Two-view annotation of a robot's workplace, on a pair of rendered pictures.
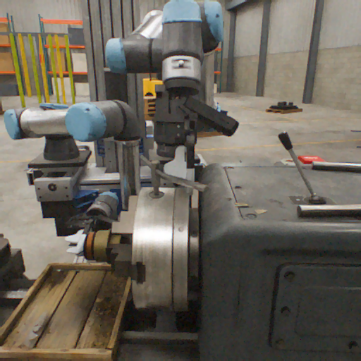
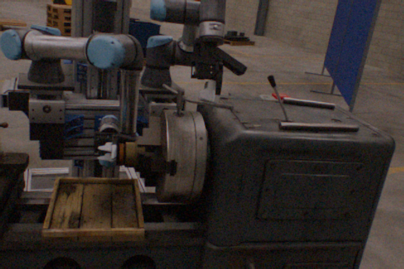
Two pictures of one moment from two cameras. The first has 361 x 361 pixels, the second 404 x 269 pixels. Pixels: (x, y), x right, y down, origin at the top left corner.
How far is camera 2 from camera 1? 0.67 m
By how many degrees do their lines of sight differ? 15
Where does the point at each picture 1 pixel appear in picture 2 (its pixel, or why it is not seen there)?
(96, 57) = not seen: outside the picture
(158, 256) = (186, 156)
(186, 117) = (215, 61)
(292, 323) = (271, 199)
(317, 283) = (288, 172)
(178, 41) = (214, 12)
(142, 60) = (178, 16)
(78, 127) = (101, 56)
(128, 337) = (147, 227)
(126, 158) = (130, 85)
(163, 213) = (188, 127)
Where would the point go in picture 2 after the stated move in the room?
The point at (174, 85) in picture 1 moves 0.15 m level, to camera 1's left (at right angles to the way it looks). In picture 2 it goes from (210, 40) to (158, 35)
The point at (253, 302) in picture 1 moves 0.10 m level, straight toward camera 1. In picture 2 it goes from (249, 184) to (252, 200)
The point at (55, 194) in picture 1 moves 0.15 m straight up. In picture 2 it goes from (48, 117) to (48, 81)
